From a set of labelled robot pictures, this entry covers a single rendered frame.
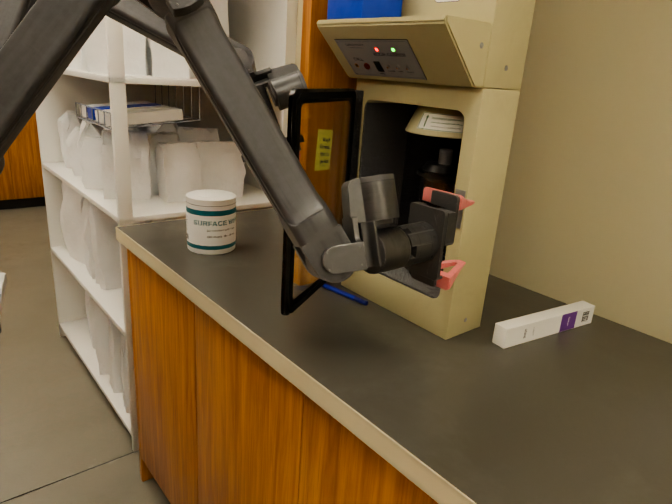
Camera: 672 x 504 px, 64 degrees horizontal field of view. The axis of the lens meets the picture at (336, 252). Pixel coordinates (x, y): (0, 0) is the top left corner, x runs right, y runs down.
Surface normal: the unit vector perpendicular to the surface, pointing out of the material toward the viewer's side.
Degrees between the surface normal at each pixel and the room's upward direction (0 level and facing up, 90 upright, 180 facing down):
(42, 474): 0
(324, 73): 90
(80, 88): 90
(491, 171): 90
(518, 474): 0
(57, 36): 75
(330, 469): 90
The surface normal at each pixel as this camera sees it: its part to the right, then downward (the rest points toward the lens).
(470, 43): 0.63, 0.29
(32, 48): 0.29, 0.07
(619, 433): 0.07, -0.95
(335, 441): -0.77, 0.15
